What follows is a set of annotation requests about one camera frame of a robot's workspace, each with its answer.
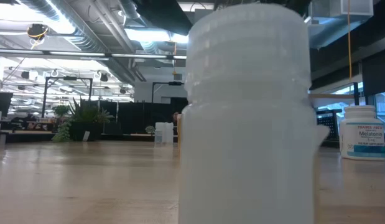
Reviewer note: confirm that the clear bottle with grey label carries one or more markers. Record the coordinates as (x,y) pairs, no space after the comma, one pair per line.
(158,137)

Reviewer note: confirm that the long ceiling light strip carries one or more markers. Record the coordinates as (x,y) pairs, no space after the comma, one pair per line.
(77,53)

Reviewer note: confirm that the small potted plant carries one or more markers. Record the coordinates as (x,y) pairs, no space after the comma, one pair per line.
(150,129)

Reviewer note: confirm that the potted succulent plant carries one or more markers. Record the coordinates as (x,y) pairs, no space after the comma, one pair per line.
(83,121)

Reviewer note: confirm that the white ceiling air unit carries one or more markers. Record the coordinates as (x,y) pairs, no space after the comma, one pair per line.
(341,7)

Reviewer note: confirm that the wooden background desk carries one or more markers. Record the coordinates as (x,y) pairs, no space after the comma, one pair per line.
(30,132)

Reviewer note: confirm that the black monitor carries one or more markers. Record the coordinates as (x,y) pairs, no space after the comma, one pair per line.
(2,104)

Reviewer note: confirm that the black perforated panel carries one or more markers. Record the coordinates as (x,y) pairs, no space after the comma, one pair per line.
(329,124)

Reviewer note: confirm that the grey table leg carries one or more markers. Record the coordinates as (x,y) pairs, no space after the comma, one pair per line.
(2,140)

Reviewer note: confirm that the white Melatonin bottle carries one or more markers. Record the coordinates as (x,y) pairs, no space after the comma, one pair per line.
(362,140)

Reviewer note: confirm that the black workstation frame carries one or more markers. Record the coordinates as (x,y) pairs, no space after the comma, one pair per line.
(175,83)
(67,78)

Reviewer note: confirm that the silver spiral air duct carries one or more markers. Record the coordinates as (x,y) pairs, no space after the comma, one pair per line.
(86,40)

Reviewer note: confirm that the black partition wall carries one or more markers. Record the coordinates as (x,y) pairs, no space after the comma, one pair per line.
(133,118)

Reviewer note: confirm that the black shelf post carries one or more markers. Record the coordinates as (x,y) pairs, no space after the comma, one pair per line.
(356,93)

